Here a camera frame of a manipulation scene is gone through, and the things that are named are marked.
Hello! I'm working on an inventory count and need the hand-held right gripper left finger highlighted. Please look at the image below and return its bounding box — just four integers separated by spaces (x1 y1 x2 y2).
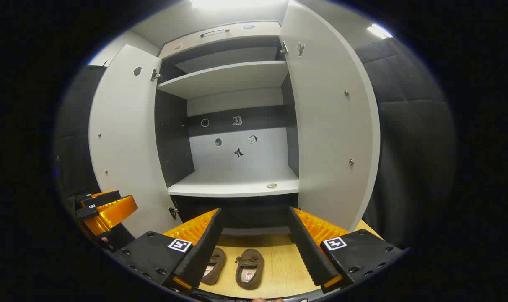
114 208 224 293

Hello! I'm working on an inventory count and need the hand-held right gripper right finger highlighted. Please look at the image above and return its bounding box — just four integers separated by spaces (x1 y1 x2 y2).
288 206 406 294

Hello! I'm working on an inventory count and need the brown fuzzy shoe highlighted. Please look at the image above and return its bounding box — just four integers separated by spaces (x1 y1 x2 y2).
202 247 228 286
235 248 265 290

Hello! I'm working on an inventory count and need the grey shoe cabinet door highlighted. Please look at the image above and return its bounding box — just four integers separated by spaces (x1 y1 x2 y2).
88 44 180 240
279 0 381 234

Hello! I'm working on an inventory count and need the grey shoe cabinet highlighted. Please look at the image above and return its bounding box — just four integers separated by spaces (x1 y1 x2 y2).
153 21 301 236

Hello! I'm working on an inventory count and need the grey cabinet drawer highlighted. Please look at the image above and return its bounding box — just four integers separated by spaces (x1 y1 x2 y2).
158 21 282 60

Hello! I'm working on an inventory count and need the black backdrop cloth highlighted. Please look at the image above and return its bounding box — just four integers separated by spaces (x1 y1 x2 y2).
355 38 458 250
55 65 108 198

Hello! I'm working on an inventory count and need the ceiling light panel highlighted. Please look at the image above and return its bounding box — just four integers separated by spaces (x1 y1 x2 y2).
189 0 289 10
366 23 394 40

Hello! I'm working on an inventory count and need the dark drawer handle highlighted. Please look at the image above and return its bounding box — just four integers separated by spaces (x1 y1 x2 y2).
200 28 231 38

